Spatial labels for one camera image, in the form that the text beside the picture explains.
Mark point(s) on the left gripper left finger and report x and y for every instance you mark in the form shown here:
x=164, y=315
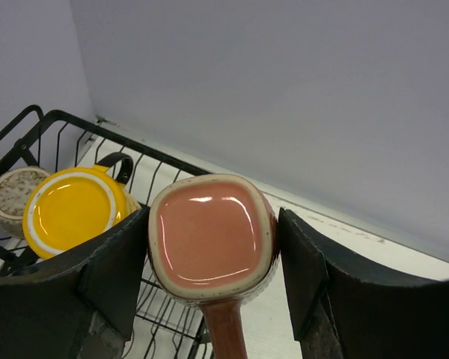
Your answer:
x=78, y=304

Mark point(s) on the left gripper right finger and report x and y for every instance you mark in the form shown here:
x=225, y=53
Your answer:
x=343, y=305

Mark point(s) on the yellow mug black handle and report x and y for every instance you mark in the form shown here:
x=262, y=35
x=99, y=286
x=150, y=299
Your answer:
x=77, y=204

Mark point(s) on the beige speckled ceramic cup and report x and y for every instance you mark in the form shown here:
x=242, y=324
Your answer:
x=16, y=187

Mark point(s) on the pink square mug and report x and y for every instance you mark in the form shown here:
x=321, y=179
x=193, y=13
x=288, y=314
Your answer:
x=213, y=245

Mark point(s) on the black wire dish rack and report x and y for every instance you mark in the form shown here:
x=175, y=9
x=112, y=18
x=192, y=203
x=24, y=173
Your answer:
x=55, y=141

